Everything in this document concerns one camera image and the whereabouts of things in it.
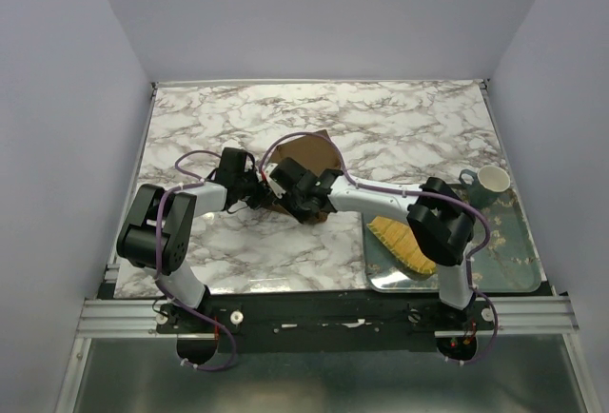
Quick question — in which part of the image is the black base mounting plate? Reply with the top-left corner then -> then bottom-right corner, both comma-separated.
156,290 -> 493,354

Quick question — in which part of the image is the teal mug white inside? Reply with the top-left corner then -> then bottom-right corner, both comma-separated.
459,165 -> 511,209

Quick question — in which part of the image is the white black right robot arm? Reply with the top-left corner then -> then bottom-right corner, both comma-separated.
262,158 -> 475,329

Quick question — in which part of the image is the brown cloth napkin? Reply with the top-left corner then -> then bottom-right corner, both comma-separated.
264,129 -> 342,225

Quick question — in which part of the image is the yellow bamboo mat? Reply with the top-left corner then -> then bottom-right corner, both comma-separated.
367,216 -> 437,275

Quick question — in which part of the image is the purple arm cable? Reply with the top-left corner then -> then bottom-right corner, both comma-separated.
256,131 -> 500,366
154,149 -> 239,372

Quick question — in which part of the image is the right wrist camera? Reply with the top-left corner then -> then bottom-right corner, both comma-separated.
263,163 -> 287,199

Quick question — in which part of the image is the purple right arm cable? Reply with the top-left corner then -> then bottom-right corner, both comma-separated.
256,131 -> 500,366

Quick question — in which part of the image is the teal floral metal tray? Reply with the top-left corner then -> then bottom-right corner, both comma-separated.
362,188 -> 544,294

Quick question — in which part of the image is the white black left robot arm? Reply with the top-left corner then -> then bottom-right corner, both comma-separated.
116,147 -> 265,332

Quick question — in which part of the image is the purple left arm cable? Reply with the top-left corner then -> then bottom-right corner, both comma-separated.
154,149 -> 239,372

